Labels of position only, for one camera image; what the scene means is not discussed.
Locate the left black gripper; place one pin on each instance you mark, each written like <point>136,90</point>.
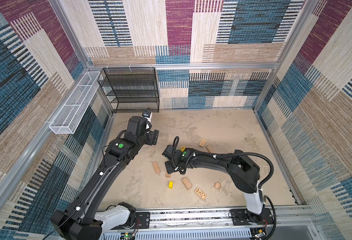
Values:
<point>152,137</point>

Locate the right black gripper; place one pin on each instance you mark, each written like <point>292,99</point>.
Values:
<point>169,168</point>

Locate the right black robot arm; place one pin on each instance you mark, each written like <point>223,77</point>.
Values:
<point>244,172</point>

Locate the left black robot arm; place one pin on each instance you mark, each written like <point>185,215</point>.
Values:
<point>81,219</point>

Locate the light wood block far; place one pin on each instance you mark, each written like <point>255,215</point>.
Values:
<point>202,142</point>

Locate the wood block right diagonal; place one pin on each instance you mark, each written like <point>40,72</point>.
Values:
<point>210,149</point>

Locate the patterned wood block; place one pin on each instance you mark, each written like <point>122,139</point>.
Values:
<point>200,193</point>

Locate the small wood cylinder block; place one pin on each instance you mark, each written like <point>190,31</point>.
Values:
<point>217,186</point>

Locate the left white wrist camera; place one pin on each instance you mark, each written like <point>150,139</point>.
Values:
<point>148,115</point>

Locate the black wire shelf rack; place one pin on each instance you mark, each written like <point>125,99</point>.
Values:
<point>130,90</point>

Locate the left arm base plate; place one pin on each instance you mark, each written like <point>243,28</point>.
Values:
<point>138,220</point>

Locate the aluminium front rail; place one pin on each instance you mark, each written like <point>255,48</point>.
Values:
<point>291,223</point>

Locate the white wire mesh basket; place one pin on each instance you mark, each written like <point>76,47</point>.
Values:
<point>74,108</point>

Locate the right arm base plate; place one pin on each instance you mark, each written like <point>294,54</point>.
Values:
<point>242,217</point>

